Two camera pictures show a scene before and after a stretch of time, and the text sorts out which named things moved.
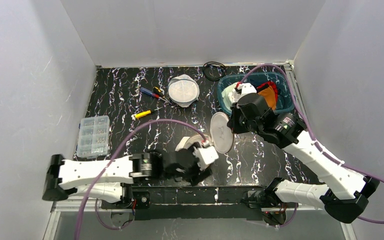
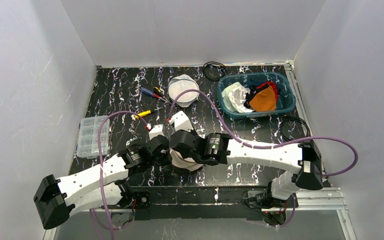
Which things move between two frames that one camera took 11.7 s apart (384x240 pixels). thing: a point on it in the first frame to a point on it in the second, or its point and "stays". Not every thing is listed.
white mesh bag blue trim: (183, 90) stays
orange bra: (269, 94) stays
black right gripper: (237, 120) to (181, 145)
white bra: (230, 95) stays
